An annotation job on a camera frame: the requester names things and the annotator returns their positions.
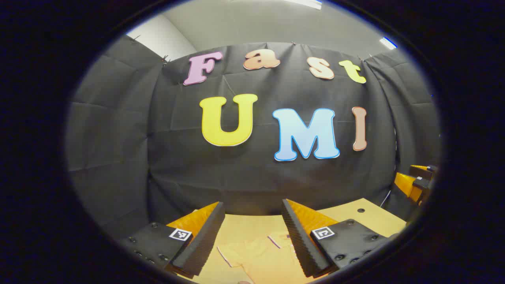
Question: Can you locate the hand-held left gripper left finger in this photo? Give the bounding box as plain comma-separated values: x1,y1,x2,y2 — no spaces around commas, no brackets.
118,201,226,280

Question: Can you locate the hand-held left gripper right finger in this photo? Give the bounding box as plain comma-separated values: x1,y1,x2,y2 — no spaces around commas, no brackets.
281,198,391,278

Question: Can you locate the orange T-shirt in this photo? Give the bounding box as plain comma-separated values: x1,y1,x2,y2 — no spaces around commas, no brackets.
217,232,305,284

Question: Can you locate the black backdrop cloth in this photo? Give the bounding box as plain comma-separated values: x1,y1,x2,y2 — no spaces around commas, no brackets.
65,35,441,239

